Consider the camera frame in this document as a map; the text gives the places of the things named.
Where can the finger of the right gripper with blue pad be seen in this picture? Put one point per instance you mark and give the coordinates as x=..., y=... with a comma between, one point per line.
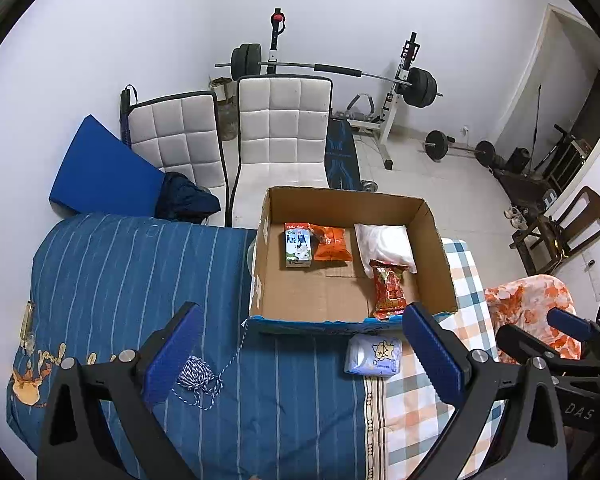
x=569, y=324

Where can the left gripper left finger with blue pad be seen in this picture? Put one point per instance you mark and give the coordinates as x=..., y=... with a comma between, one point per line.
x=165, y=352

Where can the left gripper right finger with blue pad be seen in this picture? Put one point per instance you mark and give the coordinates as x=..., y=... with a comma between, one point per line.
x=442, y=355

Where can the blue white twine ball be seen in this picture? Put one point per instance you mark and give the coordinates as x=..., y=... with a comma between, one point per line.
x=198, y=385

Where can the light blue tissue pack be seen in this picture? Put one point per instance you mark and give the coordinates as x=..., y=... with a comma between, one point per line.
x=373, y=356

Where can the red patterned snack bag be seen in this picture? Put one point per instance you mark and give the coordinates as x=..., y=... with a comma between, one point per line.
x=388, y=281

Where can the white soft plastic bag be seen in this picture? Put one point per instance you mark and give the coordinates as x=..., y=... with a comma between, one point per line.
x=385, y=244

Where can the orange snack bag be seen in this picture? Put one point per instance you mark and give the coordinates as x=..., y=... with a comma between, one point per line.
x=331, y=244

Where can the pure milk carton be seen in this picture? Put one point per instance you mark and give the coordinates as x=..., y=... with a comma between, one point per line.
x=298, y=245

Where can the plaid checked cloth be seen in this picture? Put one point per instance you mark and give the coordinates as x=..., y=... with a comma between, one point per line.
x=403, y=414

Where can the blue striped bed sheet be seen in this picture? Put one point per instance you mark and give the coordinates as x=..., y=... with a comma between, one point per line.
x=101, y=284

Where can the dark wooden chair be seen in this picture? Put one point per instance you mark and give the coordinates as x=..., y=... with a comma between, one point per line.
x=577, y=228

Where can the black exercise machine in doorway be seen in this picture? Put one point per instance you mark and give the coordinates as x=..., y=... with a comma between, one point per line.
x=533, y=188

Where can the dark navy clothing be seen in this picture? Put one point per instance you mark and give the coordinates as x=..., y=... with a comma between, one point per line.
x=182, y=200

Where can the dumbbell on floor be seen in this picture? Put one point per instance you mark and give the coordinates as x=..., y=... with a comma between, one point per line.
x=369, y=186

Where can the blue foam mat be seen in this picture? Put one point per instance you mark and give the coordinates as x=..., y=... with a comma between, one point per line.
x=100, y=174

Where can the floor barbell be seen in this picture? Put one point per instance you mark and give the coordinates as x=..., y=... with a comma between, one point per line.
x=437, y=145

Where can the black weight bench pad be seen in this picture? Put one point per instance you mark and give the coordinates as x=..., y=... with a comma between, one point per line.
x=341, y=158

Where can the left white quilted chair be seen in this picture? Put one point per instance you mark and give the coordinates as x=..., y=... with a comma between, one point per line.
x=179, y=133

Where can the white quilted chair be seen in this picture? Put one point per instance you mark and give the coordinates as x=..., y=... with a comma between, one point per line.
x=179, y=133
x=282, y=131

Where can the barbell on rack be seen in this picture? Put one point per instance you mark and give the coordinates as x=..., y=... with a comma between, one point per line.
x=417, y=87

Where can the right white quilted chair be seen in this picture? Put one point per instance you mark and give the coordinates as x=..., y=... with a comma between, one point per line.
x=282, y=131

